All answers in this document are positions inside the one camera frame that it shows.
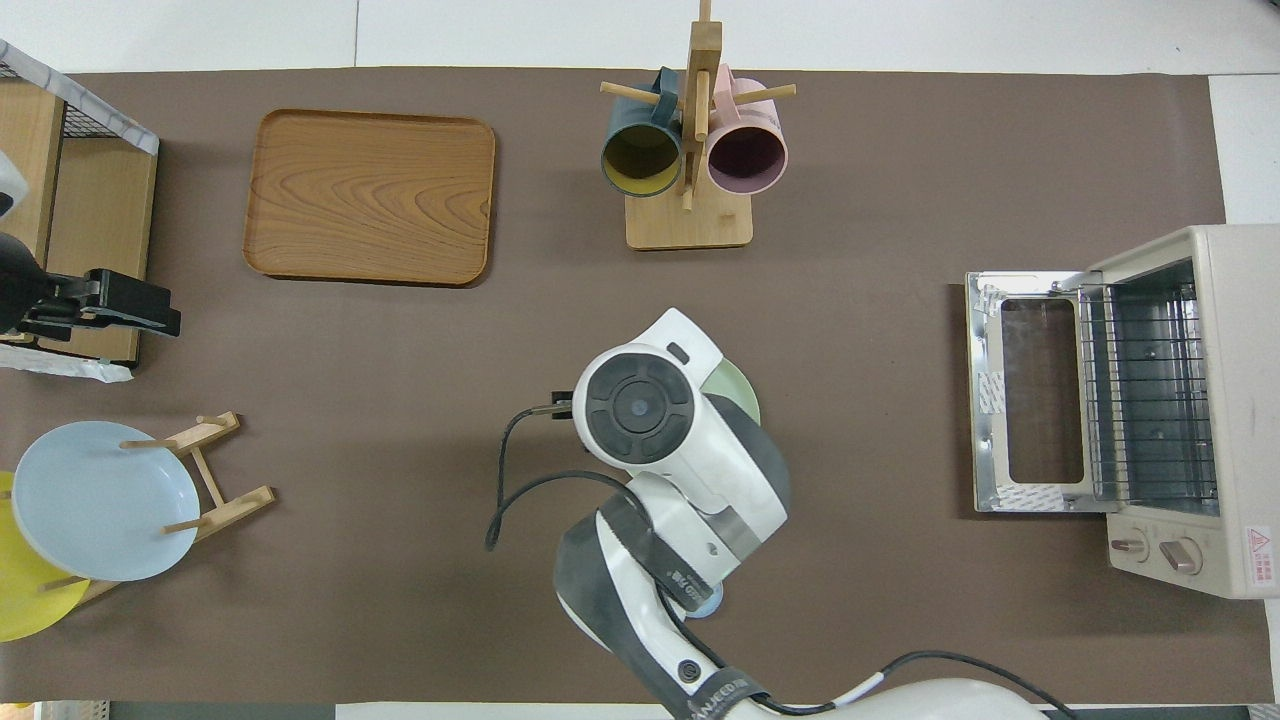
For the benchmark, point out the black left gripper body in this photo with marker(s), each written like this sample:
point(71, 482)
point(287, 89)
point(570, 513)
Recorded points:
point(130, 305)

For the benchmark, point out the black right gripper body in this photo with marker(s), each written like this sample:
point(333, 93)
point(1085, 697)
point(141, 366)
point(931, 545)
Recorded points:
point(562, 406)

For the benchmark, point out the pale green plate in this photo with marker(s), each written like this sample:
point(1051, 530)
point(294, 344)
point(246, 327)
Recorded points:
point(742, 395)

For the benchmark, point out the glass oven door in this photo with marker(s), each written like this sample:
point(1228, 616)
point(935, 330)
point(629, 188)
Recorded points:
point(985, 400)

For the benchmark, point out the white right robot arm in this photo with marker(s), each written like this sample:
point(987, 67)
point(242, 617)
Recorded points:
point(640, 410)

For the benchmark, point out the oven control knob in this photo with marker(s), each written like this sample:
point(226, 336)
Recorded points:
point(1128, 545)
point(1180, 556)

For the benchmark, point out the cream toaster oven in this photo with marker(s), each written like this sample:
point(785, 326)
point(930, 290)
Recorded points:
point(1245, 400)

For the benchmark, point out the wooden shelf box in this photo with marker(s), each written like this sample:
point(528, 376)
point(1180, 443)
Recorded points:
point(70, 370)

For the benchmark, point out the light blue plate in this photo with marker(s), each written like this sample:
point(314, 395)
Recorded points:
point(90, 500)

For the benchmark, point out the wooden mug tree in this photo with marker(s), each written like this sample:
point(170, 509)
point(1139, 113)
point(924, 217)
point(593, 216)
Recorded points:
point(690, 225)

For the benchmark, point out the wooden plate rack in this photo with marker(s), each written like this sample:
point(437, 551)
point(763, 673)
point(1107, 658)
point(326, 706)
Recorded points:
point(240, 508)

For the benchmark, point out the wooden serving tray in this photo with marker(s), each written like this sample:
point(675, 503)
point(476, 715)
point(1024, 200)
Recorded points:
point(370, 200)

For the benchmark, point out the dark teal mug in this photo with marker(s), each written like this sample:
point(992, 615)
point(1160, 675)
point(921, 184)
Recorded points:
point(625, 130)

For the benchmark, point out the pink mug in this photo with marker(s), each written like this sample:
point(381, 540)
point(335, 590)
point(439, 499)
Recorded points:
point(745, 155)

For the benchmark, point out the yellow plate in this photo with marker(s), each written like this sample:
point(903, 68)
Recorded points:
point(25, 600)

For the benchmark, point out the brown table mat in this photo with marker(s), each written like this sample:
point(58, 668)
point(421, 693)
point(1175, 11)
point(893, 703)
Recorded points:
point(900, 150)

